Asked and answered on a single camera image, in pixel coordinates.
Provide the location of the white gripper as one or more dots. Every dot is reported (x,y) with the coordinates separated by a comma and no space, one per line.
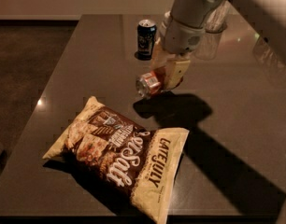
(182,37)

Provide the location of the red coke can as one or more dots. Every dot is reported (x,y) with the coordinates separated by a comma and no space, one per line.
(154,83)

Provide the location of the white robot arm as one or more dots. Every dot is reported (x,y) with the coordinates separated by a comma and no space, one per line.
(185,23)

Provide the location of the dark blue drink can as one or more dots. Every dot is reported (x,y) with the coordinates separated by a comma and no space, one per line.
(146,34)

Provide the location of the brown chip bag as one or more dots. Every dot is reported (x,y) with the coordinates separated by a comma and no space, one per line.
(138,163)

